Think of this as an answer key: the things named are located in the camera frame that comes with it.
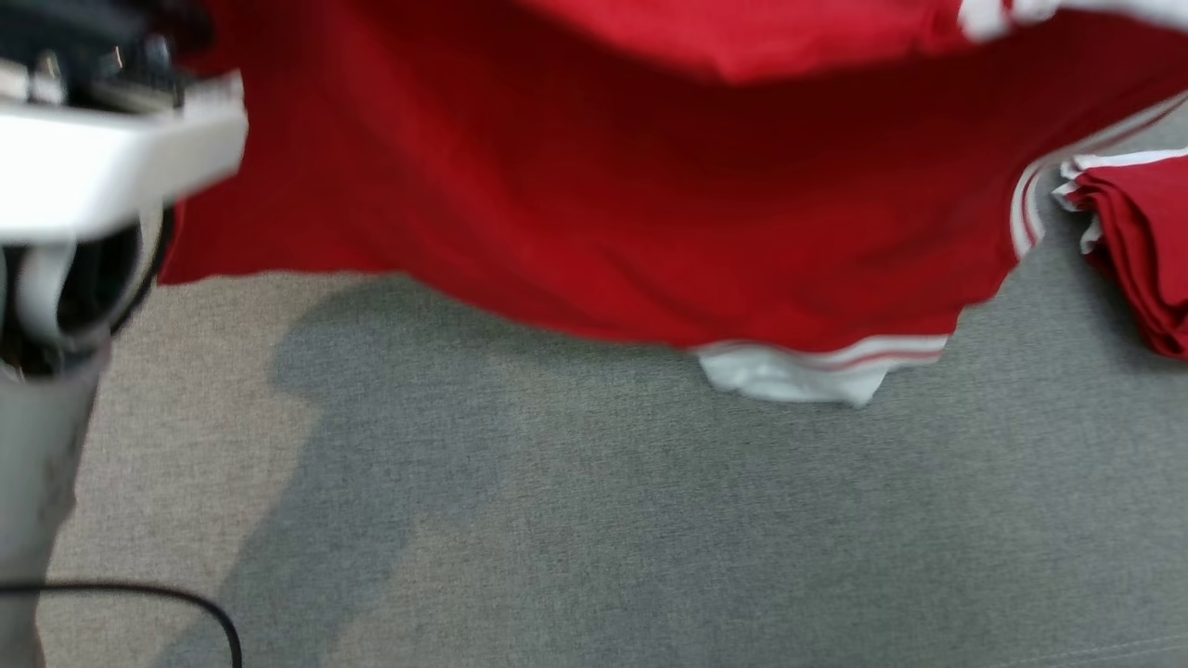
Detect red white striped jersey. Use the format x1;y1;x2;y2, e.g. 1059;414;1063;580
158;0;1188;409

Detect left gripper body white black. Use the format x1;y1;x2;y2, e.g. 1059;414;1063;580
0;0;250;244

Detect plain red shorts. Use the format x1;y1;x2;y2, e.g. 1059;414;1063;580
1052;148;1188;361

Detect left teal plug black cable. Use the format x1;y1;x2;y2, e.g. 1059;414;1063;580
0;580;245;668

